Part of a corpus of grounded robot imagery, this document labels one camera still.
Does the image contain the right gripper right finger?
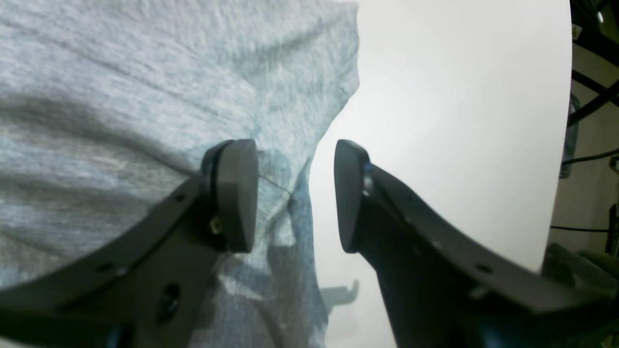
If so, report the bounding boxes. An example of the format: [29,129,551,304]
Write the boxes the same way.
[334,140,618,348]

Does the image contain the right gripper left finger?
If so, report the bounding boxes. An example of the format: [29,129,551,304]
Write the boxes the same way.
[0,139,258,348]

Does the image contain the grey T-shirt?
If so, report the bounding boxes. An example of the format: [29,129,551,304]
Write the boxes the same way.
[0,0,359,348]

